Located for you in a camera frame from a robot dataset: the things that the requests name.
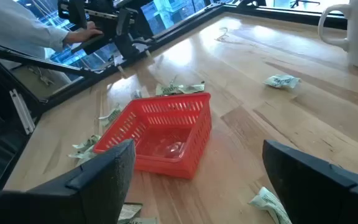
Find banknote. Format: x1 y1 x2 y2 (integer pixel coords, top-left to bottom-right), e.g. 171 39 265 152
118 202 143 221
249 186 293 224

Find person's hand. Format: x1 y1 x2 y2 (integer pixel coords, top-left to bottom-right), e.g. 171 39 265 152
63 21 104 44

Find red plastic basket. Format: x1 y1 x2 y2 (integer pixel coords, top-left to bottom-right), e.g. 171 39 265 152
93 92 213 180

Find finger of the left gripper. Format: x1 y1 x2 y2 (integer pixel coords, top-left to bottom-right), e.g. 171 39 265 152
68 0 88 30
116 8 134 37

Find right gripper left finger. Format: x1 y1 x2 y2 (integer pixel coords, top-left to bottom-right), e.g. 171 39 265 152
26 139 136 224

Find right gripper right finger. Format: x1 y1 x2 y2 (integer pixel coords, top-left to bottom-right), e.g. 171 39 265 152
262 139 358 224

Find person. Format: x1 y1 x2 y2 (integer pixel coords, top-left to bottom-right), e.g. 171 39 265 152
0 0 104 60

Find green white packet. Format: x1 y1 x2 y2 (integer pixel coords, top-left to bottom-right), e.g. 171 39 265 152
263 73 301 90
98 104 124 128
155 82 185 96
68 146 96 166
178 81 205 94
72 134 102 151

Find silver aluminium bracket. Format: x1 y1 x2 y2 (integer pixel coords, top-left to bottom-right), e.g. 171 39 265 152
9 88 36 135

